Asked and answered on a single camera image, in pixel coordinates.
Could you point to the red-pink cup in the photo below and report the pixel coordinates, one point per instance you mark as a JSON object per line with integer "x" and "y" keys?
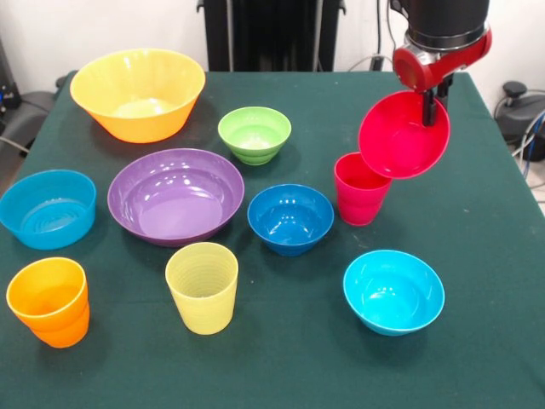
{"x": 362, "y": 204}

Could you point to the large orange bowl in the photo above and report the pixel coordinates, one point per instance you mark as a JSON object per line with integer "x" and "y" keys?
{"x": 127, "y": 85}

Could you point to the black device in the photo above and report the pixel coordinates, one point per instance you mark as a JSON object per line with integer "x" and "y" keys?
{"x": 8, "y": 93}

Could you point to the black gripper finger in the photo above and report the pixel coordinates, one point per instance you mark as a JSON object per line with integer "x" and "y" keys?
{"x": 444, "y": 90}
{"x": 429, "y": 111}

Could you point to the large purple bowl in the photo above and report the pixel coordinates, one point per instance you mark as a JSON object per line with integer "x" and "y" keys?
{"x": 174, "y": 204}

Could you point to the green bowl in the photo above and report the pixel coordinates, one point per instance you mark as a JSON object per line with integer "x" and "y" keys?
{"x": 254, "y": 136}

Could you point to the red-pink bowl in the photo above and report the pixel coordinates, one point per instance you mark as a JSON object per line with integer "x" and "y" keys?
{"x": 396, "y": 145}

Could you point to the orange cup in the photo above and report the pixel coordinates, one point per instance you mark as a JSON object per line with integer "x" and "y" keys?
{"x": 51, "y": 324}

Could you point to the dark green tablecloth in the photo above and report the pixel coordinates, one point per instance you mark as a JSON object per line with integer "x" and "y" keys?
{"x": 298, "y": 375}

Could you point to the cyan bowl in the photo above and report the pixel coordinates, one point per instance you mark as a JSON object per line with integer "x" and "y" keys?
{"x": 391, "y": 298}

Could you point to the yellow-green cup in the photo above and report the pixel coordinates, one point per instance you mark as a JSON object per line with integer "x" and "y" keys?
{"x": 202, "y": 307}

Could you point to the grey pedestal foot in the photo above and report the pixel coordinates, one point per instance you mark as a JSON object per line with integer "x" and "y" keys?
{"x": 523, "y": 111}
{"x": 30, "y": 111}

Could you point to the blue ribbed bowl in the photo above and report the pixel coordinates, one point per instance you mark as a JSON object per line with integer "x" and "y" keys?
{"x": 47, "y": 221}

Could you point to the dark blue bowl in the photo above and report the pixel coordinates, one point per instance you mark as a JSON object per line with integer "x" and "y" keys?
{"x": 289, "y": 221}

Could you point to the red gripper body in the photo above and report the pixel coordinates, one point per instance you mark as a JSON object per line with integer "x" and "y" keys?
{"x": 409, "y": 70}

